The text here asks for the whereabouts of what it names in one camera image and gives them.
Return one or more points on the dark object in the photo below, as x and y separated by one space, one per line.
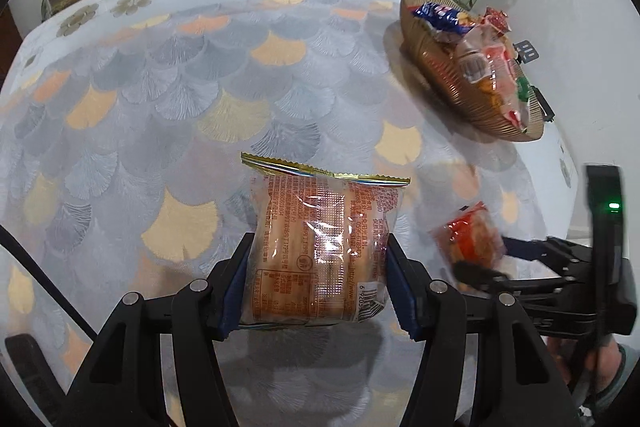
27 359

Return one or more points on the person's right hand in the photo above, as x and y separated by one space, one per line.
612 367

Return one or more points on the blue snack packet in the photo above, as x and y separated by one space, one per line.
440 14

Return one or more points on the ribbed golden tray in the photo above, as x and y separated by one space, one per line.
440 77

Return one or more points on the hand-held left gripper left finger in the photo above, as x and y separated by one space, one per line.
234 292

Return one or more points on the green snack packet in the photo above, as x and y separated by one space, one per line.
523 88

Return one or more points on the clear cake packet gold edge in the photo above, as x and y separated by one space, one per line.
310 247

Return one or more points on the small red candy packet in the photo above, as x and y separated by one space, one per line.
496 19

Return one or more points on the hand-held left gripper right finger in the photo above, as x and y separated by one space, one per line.
402 292

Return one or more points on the fan-patterned tablecloth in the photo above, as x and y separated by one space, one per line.
150 107

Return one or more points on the red and white snack packet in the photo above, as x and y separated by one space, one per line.
487 67

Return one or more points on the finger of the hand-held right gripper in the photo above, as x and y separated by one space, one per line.
480 276
525 248

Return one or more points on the grey phone stand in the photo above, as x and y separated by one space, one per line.
528 52

